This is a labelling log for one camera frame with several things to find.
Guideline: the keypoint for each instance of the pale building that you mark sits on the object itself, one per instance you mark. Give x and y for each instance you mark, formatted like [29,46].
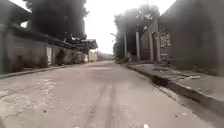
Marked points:
[93,55]

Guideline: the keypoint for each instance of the grey concrete road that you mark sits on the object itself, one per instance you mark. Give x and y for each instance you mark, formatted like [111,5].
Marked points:
[100,96]

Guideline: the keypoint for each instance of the group of dark trees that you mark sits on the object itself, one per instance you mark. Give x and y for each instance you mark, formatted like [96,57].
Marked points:
[128,30]

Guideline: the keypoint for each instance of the robot's own part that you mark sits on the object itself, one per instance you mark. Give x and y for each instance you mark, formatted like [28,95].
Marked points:
[146,126]

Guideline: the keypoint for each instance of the large dark tree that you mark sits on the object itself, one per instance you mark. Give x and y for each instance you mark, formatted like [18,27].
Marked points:
[56,18]

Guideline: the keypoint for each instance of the narrow concrete kerb strip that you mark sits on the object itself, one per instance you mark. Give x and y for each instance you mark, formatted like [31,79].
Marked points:
[33,70]

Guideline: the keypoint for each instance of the raised grey concrete sidewalk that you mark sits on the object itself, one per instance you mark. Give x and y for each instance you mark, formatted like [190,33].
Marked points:
[196,83]

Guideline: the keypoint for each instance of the dark building with pillars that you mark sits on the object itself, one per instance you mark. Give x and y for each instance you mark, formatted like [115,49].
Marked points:
[196,36]

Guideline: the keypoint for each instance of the grey wall with roof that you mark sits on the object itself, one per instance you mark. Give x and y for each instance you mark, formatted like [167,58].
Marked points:
[26,51]

